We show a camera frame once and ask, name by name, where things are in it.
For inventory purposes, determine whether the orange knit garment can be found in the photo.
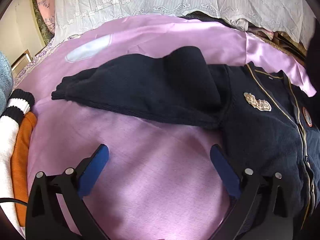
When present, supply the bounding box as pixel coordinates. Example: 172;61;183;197
10;111;38;227

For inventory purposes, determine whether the white lace bed cover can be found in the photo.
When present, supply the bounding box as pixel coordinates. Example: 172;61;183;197
54;0;315;47

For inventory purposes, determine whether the navy knit cardigan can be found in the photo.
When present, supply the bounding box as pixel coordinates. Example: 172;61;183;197
52;47;319;233

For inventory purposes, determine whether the pink satin bedsheet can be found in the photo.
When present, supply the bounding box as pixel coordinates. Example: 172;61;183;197
18;15;315;239

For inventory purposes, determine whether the black cable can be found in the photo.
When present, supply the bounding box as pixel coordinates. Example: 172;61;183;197
0;197;28;205

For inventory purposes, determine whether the white black striped garment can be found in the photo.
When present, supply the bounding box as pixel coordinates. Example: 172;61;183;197
0;88;35;235

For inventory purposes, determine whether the light blue fuzzy blanket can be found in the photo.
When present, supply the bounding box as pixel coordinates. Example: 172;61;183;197
0;51;14;115

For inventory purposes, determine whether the pink floral pillow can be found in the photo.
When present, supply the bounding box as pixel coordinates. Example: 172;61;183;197
36;0;55;34

